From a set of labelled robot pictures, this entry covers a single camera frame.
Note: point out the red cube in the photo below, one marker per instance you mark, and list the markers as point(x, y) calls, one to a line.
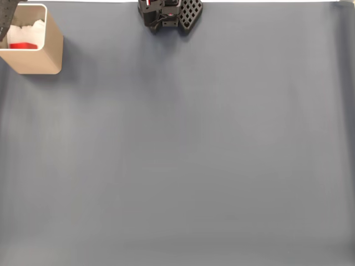
point(23, 45)

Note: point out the beige open box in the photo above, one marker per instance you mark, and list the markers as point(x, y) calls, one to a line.
point(38, 61)

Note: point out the white padding material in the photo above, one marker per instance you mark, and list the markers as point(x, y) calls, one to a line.
point(30, 33)

